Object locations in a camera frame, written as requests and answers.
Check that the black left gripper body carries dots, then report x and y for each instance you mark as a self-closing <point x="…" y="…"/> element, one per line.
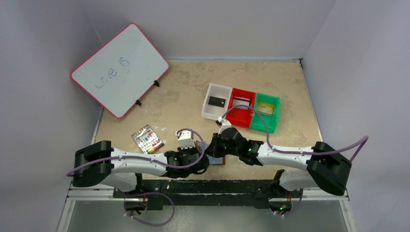
<point x="201" y="158"/>

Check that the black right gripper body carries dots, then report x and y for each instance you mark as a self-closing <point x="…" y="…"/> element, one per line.
<point x="214" y="146"/>

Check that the brown leather card holder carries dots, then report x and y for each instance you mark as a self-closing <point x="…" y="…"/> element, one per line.
<point x="212" y="160"/>

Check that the red plastic bin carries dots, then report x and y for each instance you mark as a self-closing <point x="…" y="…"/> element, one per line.
<point x="240" y="117"/>

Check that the pack of coloured markers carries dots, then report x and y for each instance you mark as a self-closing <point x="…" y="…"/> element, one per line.
<point x="147" y="140"/>

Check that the white plastic bin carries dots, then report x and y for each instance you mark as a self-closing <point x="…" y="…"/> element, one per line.
<point x="213" y="112"/>

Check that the green plastic bin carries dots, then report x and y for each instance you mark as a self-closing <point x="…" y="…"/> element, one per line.
<point x="271" y="121"/>

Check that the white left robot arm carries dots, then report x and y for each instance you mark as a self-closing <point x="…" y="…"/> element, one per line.
<point x="100" y="163"/>

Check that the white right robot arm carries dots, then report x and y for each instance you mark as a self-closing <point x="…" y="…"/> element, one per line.
<point x="319" y="166"/>

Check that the silver credit card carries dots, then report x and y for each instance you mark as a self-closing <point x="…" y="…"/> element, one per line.
<point x="241" y="103"/>

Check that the black credit card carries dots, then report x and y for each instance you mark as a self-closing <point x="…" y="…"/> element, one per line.
<point x="215" y="101"/>

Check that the gold credit card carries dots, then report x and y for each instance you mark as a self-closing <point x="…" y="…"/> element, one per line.
<point x="265" y="108"/>

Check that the pink framed whiteboard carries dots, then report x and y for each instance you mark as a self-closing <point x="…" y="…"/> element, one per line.
<point x="121" y="71"/>

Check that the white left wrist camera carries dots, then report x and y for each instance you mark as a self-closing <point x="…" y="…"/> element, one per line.
<point x="185" y="139"/>

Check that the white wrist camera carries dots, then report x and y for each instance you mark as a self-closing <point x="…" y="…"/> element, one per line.
<point x="185" y="139"/>
<point x="222" y="124"/>

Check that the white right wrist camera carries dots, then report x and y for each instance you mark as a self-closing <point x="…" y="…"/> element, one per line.
<point x="222" y="124"/>

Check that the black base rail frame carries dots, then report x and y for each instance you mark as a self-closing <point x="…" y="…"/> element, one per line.
<point x="155" y="194"/>

